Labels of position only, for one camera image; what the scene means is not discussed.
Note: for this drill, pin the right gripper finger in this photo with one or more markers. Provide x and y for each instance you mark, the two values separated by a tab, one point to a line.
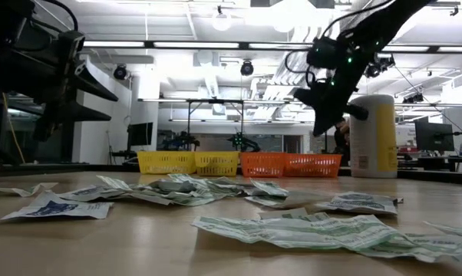
336	122
321	122

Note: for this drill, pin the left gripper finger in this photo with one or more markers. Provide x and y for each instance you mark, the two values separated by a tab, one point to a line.
93	84
81	112

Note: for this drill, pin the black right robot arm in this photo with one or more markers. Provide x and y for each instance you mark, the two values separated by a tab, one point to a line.
380	27

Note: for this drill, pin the neighbour rig robot arm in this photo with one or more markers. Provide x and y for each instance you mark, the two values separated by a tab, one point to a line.
244	142

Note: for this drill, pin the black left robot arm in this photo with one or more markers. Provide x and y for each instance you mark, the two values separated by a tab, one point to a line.
8	57

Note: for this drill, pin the person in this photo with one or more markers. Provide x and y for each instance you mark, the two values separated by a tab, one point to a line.
342	147

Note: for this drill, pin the white yellow wipes canister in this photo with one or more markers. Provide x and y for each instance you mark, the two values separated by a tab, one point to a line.
373	145

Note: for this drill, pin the orange plastic basket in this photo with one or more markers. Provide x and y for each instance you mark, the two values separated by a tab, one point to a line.
313	165
263	165

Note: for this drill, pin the black track spotlights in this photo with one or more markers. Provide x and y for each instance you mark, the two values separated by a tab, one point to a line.
413	99
384	63

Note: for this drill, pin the computer monitor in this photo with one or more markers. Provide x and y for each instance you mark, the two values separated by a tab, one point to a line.
434	136
140	134

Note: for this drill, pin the white alcohol pad packet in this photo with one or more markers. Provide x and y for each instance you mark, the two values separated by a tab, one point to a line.
365	197
54	209
357	207
93	193

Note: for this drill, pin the yellow plastic basket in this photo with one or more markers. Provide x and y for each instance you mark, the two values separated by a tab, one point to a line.
215	163
165	163

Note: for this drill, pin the LED light bar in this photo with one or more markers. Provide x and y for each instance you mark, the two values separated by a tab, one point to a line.
196	45

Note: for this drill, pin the black ceiling camera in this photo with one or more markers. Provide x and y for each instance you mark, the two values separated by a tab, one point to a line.
120	72
247	69

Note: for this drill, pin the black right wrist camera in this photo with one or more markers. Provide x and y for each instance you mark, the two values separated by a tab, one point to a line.
323	53

